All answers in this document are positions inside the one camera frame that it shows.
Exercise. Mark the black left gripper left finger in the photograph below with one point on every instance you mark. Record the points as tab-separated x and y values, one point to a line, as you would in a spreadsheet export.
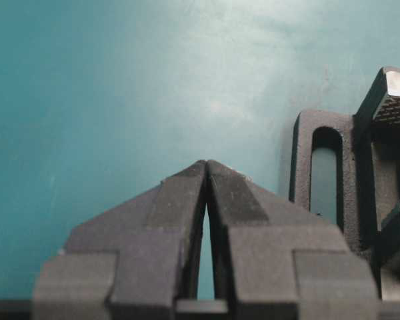
132	261

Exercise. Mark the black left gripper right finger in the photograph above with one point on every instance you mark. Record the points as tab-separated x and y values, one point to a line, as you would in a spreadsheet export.
280	261

